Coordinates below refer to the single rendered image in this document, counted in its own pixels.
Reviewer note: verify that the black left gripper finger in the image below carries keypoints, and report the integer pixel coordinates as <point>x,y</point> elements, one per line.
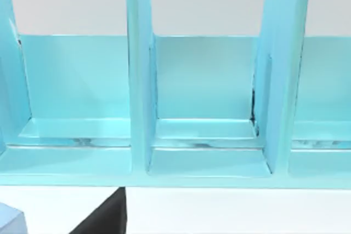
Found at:
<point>109,214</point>

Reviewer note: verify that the pale blue book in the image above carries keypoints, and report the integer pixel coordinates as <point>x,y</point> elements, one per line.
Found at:
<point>11,220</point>

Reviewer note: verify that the light blue rack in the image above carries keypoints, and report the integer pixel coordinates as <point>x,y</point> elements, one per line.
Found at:
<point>192,108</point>

